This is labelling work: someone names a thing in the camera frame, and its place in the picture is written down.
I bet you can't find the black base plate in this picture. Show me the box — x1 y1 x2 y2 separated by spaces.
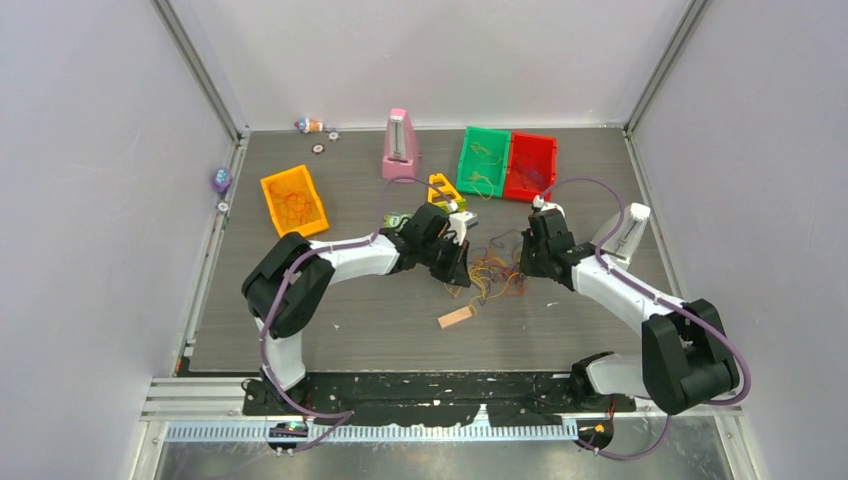
241 371 636 427

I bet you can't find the white metronome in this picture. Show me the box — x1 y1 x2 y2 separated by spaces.
591 202 652 270

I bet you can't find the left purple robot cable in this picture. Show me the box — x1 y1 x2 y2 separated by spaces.
256 176 452 455

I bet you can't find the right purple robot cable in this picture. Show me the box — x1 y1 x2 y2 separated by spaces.
533 176 753 460

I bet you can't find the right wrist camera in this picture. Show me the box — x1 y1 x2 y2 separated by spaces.
531 195 565 218

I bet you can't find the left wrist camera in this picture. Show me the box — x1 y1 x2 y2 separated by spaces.
445 211 478 245

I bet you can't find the upright yellow triangle block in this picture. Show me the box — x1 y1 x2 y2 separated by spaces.
427 172 467 213

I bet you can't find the yellow plastic bin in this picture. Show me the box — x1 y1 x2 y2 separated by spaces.
260 164 330 237

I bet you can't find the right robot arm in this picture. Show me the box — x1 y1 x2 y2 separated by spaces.
520 207 742 415

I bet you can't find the orange cable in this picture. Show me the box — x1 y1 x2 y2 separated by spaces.
272 185 318 225

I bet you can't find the red plastic bin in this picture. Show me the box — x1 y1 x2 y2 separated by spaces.
502 132 558 202

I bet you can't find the pink metronome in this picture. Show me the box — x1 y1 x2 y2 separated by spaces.
381 108 421 180

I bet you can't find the small clown figurine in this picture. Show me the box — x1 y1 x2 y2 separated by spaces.
293 117 325 134

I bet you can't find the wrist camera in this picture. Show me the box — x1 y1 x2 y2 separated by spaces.
531 195 565 218
445 211 478 245

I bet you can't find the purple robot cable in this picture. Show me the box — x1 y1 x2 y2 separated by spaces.
533 176 753 460
256 176 452 455

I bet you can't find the green plastic bin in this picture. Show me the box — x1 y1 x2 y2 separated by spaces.
455 126 511 199

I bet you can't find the purple egg toy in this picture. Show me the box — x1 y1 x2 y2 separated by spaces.
212 167 233 194

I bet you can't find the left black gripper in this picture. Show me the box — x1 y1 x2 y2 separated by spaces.
419 234 471 287

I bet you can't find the green owl toy block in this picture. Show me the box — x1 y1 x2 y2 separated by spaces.
383 212 411 229

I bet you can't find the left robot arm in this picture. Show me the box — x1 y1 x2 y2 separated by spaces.
241 203 477 414

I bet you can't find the wooden block near centre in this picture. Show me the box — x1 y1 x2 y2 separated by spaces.
437 306 474 329

